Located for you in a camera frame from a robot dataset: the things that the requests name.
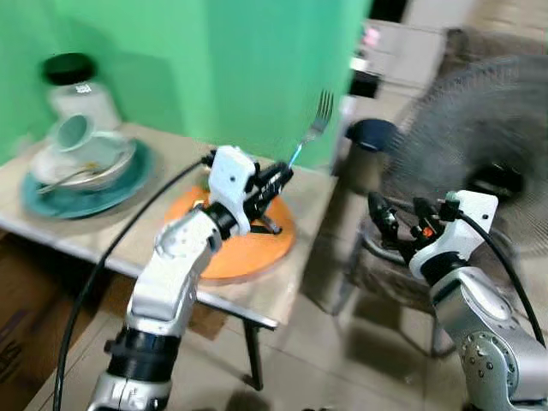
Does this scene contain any round orange placemat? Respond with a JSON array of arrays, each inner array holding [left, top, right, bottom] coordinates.
[[164, 183, 297, 284]]

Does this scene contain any bin with dark blue lid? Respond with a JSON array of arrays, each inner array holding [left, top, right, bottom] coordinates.
[[342, 117, 401, 200]]

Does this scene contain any beige table with black legs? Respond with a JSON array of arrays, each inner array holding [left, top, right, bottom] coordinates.
[[0, 122, 341, 392]]

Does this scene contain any black standing fan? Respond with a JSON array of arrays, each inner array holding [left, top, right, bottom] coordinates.
[[379, 55, 548, 259]]

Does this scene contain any green backdrop panel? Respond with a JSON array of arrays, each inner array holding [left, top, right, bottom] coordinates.
[[0, 0, 374, 170]]

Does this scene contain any white shallow bowl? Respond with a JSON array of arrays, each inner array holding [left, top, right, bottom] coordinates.
[[32, 128, 139, 192]]

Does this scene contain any white shelf unit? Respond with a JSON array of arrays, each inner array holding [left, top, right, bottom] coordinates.
[[349, 17, 456, 98]]

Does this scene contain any round teal plate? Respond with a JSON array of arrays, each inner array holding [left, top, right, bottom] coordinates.
[[21, 140, 156, 220]]

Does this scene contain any pale green cup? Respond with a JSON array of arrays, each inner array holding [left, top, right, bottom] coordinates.
[[52, 113, 126, 169]]

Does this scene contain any metal spoon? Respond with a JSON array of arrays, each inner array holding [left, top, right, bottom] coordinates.
[[38, 166, 104, 195]]

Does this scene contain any white jar with black lid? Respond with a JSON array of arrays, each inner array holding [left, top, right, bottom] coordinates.
[[42, 52, 122, 131]]

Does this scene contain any brown cardboard box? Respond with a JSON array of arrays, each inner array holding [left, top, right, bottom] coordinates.
[[0, 229, 97, 411]]

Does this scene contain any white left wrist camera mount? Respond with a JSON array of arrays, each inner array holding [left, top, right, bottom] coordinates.
[[207, 146, 259, 235]]

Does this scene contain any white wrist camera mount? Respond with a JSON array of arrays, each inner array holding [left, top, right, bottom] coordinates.
[[207, 146, 259, 235], [440, 189, 500, 259]]

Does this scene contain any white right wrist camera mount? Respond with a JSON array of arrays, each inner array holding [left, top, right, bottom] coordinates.
[[440, 189, 500, 259]]

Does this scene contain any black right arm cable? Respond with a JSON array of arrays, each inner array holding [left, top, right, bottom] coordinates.
[[456, 210, 548, 348]]

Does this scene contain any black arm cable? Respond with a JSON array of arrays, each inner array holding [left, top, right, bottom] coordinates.
[[52, 153, 216, 411], [456, 210, 548, 348]]

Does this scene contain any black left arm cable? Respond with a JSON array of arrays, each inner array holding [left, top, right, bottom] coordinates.
[[52, 153, 216, 411]]

